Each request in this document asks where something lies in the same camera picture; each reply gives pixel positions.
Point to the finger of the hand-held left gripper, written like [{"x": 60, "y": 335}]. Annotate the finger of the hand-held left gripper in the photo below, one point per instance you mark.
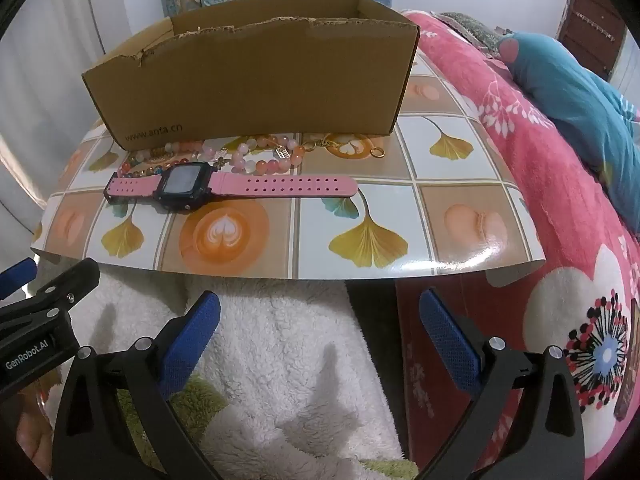
[
  {"x": 12, "y": 280},
  {"x": 65, "y": 285}
]

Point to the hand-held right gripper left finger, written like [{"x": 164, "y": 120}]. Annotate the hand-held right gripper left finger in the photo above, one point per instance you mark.
[{"x": 192, "y": 340}]

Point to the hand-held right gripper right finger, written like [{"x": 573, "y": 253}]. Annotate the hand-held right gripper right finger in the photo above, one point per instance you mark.
[{"x": 447, "y": 335}]

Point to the brown cardboard box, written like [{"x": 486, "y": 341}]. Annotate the brown cardboard box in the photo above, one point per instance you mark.
[{"x": 250, "y": 85}]

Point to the person's left hand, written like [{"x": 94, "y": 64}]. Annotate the person's left hand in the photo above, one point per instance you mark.
[{"x": 32, "y": 435}]

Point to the red printed box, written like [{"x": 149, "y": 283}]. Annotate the red printed box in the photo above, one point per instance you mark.
[{"x": 425, "y": 410}]

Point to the white fluffy blanket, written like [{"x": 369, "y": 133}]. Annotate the white fluffy blanket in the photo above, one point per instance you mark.
[{"x": 280, "y": 360}]

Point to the leaf and coffee print mat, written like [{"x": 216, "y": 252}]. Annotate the leaf and coffee print mat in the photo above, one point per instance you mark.
[{"x": 350, "y": 210}]

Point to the pink floral blanket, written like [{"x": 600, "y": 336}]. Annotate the pink floral blanket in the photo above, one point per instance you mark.
[{"x": 550, "y": 210}]

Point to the teal plush pillow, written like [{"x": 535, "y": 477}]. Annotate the teal plush pillow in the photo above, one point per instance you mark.
[{"x": 560, "y": 85}]

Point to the patterned grey pillow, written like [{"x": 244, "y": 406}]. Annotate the patterned grey pillow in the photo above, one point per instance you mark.
[{"x": 475, "y": 30}]

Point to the brown wooden door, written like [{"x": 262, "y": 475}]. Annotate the brown wooden door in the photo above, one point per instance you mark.
[{"x": 592, "y": 25}]

